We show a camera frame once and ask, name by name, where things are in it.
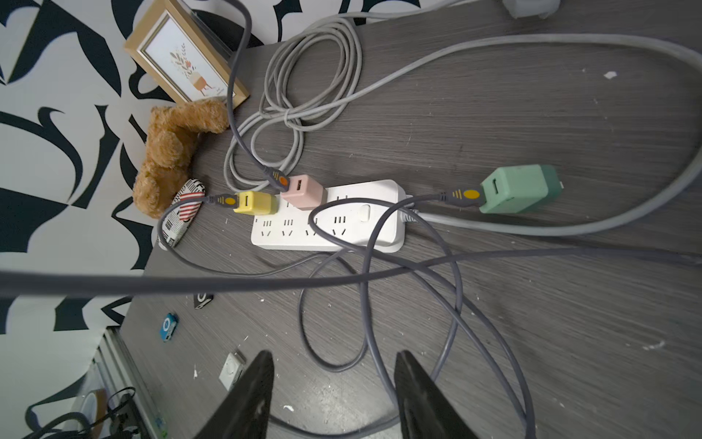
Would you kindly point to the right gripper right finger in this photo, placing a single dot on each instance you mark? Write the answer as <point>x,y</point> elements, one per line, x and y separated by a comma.
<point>424,411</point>

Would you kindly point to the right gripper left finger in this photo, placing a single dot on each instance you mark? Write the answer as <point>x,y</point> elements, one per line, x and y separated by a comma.
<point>245,412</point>

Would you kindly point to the blue mp3 player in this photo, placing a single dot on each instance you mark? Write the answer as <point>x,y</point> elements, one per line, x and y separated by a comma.
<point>168,327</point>

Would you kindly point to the black mp3 player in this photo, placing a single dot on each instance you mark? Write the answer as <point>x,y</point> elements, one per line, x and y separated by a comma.
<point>201,300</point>

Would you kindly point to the tape roll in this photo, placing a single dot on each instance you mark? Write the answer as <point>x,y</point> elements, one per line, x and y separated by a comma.
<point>94,405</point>

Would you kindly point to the white power strip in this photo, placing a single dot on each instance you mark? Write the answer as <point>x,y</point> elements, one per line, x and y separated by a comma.
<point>288,230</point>

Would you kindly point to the tan teddy bear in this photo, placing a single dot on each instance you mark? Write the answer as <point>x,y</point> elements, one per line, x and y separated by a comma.
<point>171,143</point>

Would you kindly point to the framed plant picture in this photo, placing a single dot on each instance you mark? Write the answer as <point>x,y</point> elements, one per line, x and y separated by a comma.
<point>183,55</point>

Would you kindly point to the dark usb cable green charger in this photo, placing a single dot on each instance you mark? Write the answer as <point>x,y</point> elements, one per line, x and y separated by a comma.
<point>406,304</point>

